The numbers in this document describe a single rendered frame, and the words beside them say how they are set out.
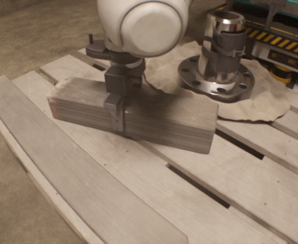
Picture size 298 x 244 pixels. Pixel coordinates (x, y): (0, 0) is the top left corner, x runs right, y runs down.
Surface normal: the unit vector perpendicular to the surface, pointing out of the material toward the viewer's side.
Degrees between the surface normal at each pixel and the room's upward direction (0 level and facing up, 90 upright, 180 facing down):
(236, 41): 90
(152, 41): 96
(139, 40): 94
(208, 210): 0
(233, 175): 0
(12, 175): 0
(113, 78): 90
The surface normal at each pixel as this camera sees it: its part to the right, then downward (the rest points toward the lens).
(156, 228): 0.00, -0.74
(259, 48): -0.62, 0.53
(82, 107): -0.31, 0.64
